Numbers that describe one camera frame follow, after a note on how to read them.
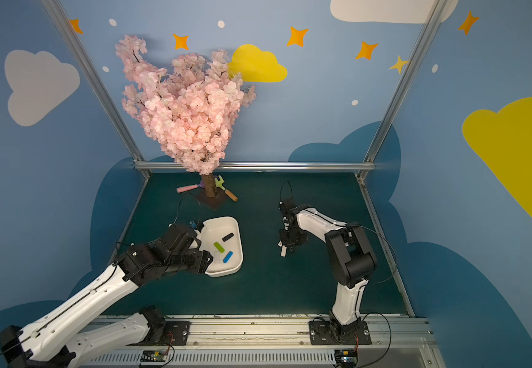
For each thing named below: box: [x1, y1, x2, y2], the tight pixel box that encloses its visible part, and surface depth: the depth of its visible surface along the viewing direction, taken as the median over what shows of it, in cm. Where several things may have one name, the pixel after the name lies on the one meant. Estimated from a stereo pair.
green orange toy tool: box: [214, 174, 239, 202], surface depth 113 cm
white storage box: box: [190, 216, 244, 278], surface depth 96 cm
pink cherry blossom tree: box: [114, 35, 257, 210], surface depth 69 cm
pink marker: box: [176, 184, 199, 194], surface depth 116 cm
